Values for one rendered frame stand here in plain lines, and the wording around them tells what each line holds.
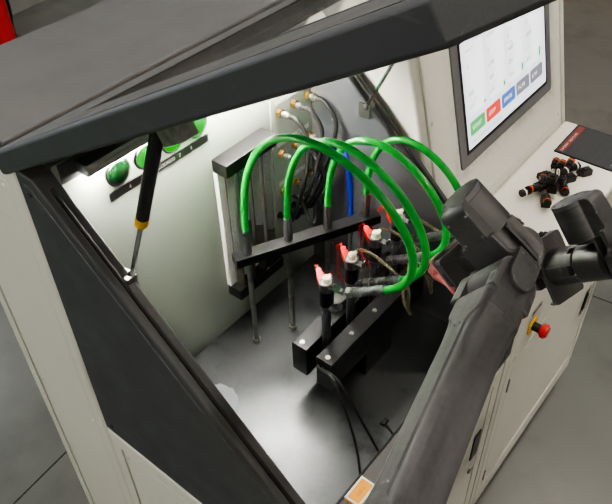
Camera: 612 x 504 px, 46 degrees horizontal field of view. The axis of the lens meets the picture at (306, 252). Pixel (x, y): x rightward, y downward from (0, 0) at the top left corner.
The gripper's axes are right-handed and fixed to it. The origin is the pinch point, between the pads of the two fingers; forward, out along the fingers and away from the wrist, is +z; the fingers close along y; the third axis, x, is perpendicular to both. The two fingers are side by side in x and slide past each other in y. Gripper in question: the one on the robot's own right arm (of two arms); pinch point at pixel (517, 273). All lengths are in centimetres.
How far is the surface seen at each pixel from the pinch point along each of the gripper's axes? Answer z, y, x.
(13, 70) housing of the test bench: 32, 66, 52
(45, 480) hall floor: 160, -20, 75
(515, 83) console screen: 36, 29, -54
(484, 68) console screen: 29, 35, -40
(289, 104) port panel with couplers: 39, 45, 3
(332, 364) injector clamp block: 33.2, -5.2, 22.2
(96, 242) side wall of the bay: 18, 33, 55
